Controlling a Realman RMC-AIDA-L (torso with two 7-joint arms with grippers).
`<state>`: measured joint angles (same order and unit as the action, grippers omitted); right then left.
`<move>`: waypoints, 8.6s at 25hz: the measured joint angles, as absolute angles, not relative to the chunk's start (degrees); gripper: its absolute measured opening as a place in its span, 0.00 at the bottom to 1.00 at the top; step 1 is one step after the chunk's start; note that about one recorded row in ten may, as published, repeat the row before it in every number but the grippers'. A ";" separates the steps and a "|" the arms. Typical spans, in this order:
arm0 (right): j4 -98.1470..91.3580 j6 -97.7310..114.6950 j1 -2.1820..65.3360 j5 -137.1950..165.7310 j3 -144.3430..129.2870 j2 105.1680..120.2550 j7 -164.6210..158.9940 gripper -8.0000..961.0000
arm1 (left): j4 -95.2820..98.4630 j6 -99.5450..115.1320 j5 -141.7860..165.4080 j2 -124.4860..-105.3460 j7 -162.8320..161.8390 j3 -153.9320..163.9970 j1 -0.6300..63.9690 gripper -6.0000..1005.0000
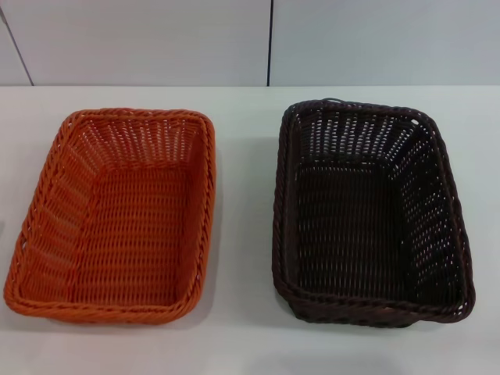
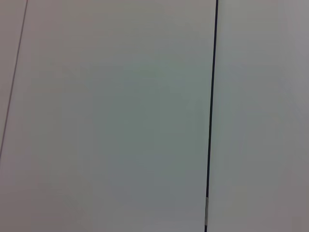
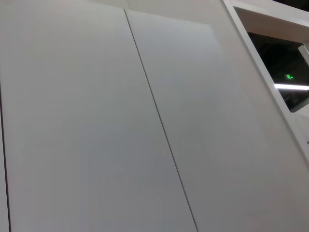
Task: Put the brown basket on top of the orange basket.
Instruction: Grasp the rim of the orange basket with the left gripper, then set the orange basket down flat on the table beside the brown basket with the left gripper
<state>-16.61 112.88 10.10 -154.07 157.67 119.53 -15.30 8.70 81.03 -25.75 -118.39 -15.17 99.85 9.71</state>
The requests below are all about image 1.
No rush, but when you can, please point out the dark brown woven plastic basket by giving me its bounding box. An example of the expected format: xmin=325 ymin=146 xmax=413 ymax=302
xmin=272 ymin=97 xmax=477 ymax=329

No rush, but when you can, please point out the orange woven plastic basket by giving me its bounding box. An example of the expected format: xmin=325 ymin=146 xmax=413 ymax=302
xmin=2 ymin=107 xmax=217 ymax=325

